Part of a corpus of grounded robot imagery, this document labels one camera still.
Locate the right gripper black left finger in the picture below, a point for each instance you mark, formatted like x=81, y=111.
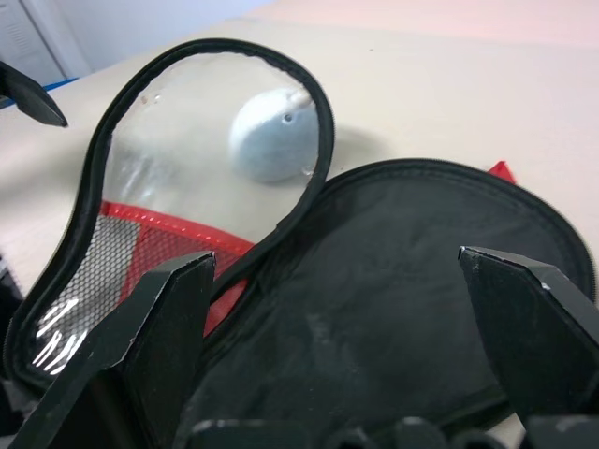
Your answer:
x=140, y=355

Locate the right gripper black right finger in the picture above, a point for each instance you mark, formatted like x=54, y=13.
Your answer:
x=538, y=337

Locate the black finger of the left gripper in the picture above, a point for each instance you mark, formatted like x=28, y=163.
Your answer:
x=33, y=100

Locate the red and black paddle case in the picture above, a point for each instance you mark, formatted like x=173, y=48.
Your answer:
x=374, y=304

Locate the white zipper pull ball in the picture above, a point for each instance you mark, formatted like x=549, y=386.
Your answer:
x=267, y=140

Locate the grey metal cabinet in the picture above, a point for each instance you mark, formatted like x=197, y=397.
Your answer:
x=28, y=33

